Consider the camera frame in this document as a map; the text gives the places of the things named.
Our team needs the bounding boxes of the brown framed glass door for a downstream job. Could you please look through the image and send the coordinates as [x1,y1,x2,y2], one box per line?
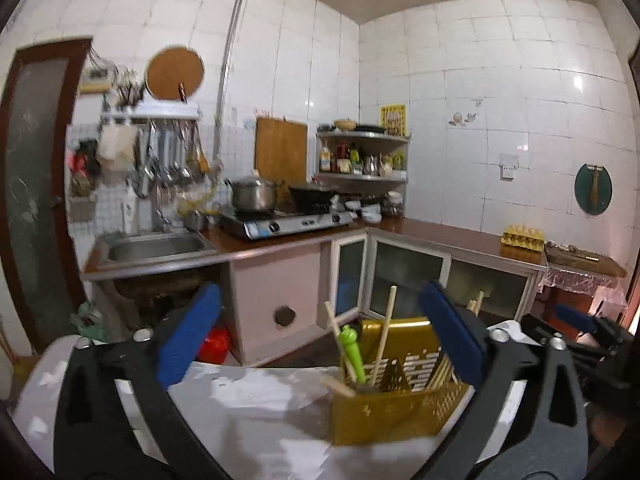
[0,37,96,356]

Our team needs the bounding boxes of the green plastic bag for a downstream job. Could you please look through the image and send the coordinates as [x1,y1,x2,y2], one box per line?
[70,300,113,343]

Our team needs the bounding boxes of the grey printed tablecloth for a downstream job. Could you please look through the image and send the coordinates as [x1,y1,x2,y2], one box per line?
[10,320,551,480]

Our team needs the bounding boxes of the small steel pot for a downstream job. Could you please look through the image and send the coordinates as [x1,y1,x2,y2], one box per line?
[182,210,211,233]

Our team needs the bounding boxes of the stack of bowls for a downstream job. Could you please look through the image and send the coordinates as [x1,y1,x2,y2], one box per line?
[342,197,383,223]

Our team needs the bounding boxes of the corner wall shelf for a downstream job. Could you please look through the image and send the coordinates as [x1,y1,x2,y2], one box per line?
[314,127,412,183]

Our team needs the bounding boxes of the kitchen counter cabinet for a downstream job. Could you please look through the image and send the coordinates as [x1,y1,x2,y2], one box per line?
[80,217,548,366]

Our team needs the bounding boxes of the wooden chopstick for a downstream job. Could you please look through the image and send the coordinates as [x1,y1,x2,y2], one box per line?
[432,357,458,392]
[324,301,368,383]
[375,286,398,391]
[320,375,357,398]
[426,290,486,391]

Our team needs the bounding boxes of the wooden cutting board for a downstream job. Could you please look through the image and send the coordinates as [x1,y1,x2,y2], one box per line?
[255,116,309,186]

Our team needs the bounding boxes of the green handled utensil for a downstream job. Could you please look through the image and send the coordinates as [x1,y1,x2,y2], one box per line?
[337,324,368,383]

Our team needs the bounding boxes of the red hanging items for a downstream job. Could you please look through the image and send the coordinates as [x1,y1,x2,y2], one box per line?
[70,140,101,196]

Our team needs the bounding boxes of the round wooden board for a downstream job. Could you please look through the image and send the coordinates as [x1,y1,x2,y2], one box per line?
[144,46,206,103]

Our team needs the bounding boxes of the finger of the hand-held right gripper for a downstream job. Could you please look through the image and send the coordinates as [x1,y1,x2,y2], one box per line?
[520,302,599,348]

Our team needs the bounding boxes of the wall utensil rack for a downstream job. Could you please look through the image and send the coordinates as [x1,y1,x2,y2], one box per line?
[100,100,203,123]

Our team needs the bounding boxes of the row of condiment bottles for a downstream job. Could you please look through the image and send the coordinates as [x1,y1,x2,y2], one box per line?
[319,140,408,177]

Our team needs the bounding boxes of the brown wooden board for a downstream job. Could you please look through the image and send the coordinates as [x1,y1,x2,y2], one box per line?
[544,242,628,279]

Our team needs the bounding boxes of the grey wall pipe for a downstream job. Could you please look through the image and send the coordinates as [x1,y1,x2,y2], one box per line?
[212,0,251,161]

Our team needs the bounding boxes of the steel gas stove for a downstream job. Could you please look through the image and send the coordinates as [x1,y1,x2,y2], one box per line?
[217,207,358,241]

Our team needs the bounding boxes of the steel cooking pot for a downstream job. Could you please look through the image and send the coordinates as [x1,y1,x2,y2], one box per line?
[225,172,278,212]

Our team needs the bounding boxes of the yellow perforated utensil holder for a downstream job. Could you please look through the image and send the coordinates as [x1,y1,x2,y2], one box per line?
[330,317,473,447]

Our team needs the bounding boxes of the black wok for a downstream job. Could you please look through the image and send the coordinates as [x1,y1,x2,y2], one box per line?
[287,185,341,211]

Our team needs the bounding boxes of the row of hanging kitchen utensils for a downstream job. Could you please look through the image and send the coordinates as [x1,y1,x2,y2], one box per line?
[132,117,211,196]

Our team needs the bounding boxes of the yellow egg carton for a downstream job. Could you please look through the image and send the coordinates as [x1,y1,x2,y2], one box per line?
[501,224,547,251]

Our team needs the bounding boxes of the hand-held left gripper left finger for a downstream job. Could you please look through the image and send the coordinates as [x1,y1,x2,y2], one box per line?
[52,281,231,480]

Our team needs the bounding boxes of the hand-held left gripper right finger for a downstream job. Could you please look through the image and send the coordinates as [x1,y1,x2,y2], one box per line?
[415,280,591,480]

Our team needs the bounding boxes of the yellow wall hanging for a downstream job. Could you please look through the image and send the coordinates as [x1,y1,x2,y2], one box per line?
[380,104,407,137]

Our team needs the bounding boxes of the red plastic bag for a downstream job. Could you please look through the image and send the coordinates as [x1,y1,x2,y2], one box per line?
[197,327,231,366]

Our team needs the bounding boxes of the steel sink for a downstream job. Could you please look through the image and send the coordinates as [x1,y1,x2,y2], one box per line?
[80,230,221,281]

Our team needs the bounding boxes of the white wall box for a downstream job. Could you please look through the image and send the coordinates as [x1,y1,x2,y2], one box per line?
[80,62,116,95]

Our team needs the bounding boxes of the white cloth bag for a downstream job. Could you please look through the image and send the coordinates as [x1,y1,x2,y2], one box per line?
[96,122,138,166]

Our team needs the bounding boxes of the plastic covered side table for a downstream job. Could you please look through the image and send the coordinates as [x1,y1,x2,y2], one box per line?
[537,260,628,331]

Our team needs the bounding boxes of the green round wall board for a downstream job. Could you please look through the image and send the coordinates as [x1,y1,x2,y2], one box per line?
[574,162,613,217]

